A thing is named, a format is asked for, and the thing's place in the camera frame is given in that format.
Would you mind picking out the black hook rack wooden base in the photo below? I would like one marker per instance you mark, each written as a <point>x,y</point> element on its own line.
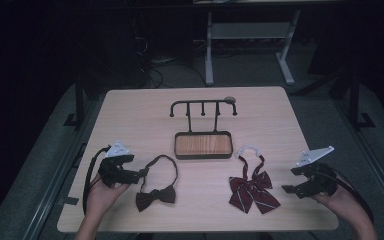
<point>203,145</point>

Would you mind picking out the dark red striped bow tie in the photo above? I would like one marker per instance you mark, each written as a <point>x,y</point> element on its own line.
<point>253,191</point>

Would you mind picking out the black floor stand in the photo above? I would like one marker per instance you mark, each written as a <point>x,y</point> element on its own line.
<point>79,103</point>
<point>355,100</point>

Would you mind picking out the grey round disc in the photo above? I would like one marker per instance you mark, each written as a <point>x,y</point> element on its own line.
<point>230,99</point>

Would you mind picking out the person's right hand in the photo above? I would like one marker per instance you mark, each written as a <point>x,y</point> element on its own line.
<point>341,201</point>

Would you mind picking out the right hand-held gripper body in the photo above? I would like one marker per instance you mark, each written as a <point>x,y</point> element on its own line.
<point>321,181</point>

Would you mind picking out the metal frame rail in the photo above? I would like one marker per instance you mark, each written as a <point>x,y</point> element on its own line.
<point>376,166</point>
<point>56,196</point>

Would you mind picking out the grey tape strip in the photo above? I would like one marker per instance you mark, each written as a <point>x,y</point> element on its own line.
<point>71,201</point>

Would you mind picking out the black bow tie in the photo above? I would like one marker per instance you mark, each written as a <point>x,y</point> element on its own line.
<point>155,196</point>

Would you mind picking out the grey metal desk frame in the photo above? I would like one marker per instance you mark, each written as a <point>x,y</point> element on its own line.
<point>250,30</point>

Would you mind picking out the person's left hand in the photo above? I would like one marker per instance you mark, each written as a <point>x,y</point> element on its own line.
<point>100,198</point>

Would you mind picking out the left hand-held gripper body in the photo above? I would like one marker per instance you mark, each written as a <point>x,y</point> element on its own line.
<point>113,171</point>

